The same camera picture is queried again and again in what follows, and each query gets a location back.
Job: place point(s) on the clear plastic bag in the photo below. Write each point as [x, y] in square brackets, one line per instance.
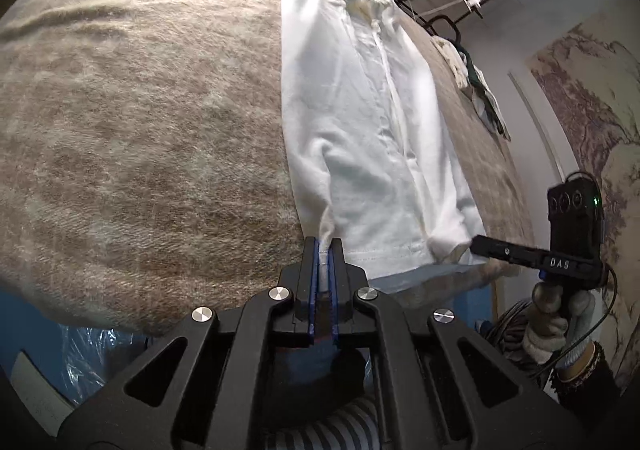
[95, 360]

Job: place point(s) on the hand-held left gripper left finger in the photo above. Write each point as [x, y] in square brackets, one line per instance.
[311, 280]

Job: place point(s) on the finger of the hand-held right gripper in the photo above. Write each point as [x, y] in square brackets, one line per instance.
[505, 251]

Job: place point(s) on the white shirt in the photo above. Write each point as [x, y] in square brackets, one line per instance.
[370, 130]

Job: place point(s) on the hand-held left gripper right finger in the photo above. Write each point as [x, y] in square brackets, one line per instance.
[338, 280]

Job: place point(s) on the striped garment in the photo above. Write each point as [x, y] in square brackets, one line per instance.
[325, 430]

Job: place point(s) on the landscape wall tapestry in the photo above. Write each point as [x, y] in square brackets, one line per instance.
[595, 120]

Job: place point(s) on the person's right hand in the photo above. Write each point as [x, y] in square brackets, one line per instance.
[547, 330]

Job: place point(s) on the pile of crumpled clothes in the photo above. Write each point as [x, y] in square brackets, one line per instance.
[472, 80]

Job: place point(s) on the beige woolly blanket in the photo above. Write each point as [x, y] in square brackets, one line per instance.
[140, 130]

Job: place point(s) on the person's right forearm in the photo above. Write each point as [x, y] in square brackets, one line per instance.
[587, 372]

